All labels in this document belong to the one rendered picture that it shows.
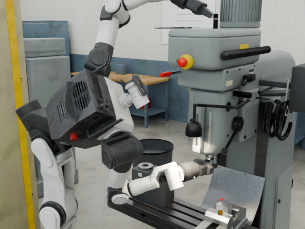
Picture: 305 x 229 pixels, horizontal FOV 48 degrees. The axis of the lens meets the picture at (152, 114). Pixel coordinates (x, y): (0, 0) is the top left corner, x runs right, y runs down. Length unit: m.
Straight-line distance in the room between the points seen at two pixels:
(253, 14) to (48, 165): 1.19
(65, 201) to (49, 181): 0.12
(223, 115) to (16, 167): 1.95
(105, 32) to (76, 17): 7.26
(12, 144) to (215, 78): 1.93
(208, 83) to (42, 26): 7.53
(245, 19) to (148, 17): 5.61
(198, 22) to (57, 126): 5.33
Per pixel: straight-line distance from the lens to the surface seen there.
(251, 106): 1.77
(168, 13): 6.96
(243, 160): 2.08
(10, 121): 2.91
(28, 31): 9.32
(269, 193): 2.11
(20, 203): 3.17
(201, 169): 1.65
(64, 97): 1.45
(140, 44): 7.42
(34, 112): 1.65
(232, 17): 1.74
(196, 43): 1.40
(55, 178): 1.68
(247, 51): 1.53
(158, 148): 4.00
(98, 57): 1.54
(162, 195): 1.96
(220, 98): 1.54
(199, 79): 1.52
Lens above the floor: 1.90
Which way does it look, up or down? 15 degrees down
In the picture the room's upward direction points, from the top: straight up
